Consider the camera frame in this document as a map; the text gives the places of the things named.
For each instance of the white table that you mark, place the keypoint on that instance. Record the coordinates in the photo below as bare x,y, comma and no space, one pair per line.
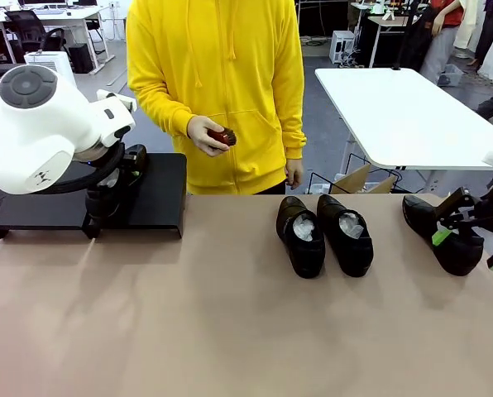
395,116

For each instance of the yellow sleeved left forearm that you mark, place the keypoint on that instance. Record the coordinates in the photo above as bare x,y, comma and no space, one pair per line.
294,124

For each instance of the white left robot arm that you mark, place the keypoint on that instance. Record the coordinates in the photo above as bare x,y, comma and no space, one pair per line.
44,136

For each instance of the white air purifier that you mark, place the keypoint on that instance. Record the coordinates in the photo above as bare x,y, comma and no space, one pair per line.
62,61

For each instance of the black computer tower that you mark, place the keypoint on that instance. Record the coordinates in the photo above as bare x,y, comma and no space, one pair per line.
81,58

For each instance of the person in red top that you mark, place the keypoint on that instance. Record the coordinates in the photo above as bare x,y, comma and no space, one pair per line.
441,41

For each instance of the person's left hand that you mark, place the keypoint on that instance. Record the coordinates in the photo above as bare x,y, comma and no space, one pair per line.
295,173

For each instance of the black office chair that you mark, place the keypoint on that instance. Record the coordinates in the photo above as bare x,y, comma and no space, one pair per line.
27,29

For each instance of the dark red shoe brush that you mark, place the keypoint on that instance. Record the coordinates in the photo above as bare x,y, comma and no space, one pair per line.
226,138

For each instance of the black desk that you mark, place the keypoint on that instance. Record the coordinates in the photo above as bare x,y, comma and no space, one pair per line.
395,37

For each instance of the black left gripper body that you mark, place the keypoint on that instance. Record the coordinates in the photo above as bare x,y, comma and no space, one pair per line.
135,156

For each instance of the white computer case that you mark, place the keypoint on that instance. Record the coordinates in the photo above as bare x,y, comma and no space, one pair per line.
341,45

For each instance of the yellow sleeved right forearm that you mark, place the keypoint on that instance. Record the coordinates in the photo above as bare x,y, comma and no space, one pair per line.
159,107

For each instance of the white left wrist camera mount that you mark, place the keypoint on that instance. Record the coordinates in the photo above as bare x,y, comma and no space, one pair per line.
118,99

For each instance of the person's right hand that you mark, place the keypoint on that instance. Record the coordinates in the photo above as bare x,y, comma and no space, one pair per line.
199,134

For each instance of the grey plastic bin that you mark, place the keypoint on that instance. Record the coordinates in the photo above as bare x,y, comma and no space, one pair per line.
451,76

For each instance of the person in yellow hoodie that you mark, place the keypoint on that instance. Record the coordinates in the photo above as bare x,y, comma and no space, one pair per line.
230,82

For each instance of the black metal shoe stand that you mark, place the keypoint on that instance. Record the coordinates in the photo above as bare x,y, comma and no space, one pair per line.
35,211
164,190

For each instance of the white office desk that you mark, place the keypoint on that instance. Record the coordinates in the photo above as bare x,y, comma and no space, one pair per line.
64,16

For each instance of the brown cardboard box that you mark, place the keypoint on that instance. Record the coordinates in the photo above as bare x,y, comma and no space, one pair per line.
354,182

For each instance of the black pointed leather shoe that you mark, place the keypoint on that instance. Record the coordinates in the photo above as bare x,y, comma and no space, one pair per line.
457,256

